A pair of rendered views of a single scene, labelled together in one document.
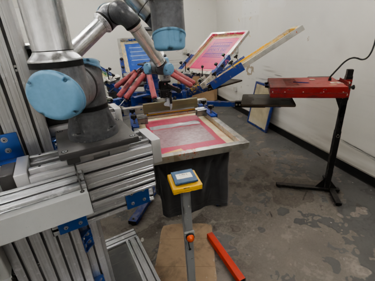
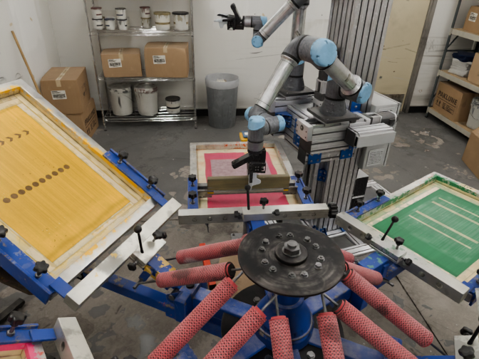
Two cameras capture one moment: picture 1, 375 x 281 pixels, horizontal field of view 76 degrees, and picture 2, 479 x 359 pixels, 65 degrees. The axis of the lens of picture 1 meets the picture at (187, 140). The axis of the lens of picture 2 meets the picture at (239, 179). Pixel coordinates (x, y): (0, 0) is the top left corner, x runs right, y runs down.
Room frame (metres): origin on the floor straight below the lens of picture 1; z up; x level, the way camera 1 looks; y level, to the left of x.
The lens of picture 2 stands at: (3.32, 0.25, 2.02)
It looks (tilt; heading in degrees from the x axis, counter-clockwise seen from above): 30 degrees down; 187
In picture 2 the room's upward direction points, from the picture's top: 2 degrees clockwise
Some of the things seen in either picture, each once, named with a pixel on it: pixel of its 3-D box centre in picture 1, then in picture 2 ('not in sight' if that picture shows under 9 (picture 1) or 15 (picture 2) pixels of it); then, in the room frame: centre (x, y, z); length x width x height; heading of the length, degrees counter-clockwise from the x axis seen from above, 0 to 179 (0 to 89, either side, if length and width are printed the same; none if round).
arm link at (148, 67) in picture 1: (154, 68); (270, 123); (1.65, 0.19, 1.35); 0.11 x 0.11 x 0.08; 44
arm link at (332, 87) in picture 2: not in sight; (338, 84); (1.17, 0.54, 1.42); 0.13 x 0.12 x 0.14; 44
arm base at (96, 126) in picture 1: (91, 119); (294, 80); (0.73, 0.30, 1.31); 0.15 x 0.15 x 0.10
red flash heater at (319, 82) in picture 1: (304, 87); not in sight; (2.12, -1.06, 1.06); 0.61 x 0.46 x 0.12; 74
